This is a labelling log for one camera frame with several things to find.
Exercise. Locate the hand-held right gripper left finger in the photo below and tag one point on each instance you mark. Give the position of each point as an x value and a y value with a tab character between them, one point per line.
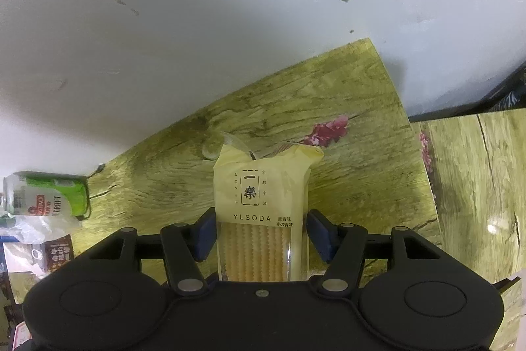
204	236

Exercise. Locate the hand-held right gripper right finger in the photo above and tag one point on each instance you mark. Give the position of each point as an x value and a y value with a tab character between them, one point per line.
320	238

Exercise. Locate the cream soda cracker packet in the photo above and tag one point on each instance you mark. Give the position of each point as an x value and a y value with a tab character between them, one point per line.
263	203

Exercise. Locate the green wood-grain desktop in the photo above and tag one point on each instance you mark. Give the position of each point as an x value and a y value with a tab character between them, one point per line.
328	96

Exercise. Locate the green wood-grain side table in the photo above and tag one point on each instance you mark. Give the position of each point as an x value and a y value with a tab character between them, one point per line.
464	190

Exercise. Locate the green and white beer can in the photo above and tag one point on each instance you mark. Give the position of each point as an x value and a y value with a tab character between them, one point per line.
49	194

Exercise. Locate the white plastic bag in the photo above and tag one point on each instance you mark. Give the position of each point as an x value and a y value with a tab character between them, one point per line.
37	229

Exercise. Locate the crumpled white plastic wrap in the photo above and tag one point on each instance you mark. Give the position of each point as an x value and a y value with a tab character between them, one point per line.
22	258

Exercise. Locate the long black carton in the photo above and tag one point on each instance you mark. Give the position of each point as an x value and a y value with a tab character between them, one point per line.
511	92

